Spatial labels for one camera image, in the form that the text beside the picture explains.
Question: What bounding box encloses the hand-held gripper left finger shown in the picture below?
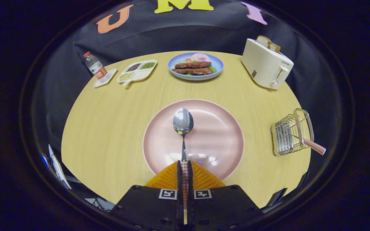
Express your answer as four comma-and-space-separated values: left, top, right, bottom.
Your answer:
110, 160, 185, 231

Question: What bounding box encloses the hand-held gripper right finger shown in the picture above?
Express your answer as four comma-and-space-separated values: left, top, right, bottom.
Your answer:
188, 160, 262, 231

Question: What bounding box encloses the spoon with checked handle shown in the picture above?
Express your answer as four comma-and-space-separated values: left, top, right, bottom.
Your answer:
172, 108, 194, 210

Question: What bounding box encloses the fork with checked handle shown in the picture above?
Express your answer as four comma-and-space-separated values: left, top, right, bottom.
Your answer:
296, 135, 327, 156

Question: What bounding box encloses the pink plate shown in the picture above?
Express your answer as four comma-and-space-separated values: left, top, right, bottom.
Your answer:
142, 99, 245, 181

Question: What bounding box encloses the white flat panel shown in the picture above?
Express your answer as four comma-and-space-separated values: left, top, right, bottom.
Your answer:
48, 144, 72, 190

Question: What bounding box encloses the white divided tray with beans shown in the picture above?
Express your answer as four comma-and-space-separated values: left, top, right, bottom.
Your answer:
117, 60, 158, 86

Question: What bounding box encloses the white square coaster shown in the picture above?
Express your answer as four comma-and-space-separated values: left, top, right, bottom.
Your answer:
93, 68, 118, 88

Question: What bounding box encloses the brown meat strip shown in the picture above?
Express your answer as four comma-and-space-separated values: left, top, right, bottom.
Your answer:
174, 61, 212, 69
172, 67, 214, 76

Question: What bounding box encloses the blue plate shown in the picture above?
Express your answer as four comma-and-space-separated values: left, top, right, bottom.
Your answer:
167, 52, 225, 81

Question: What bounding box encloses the white toaster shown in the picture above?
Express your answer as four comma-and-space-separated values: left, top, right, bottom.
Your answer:
241, 38, 294, 90

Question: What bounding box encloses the pink ham slice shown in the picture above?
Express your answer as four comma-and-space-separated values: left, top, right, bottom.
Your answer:
190, 53, 210, 62

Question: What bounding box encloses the clear bottle with red cap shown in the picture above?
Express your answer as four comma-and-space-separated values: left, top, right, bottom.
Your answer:
83, 52, 110, 81

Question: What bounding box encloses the metal wire cutlery basket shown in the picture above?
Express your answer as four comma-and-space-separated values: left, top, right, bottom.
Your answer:
270, 108, 314, 157

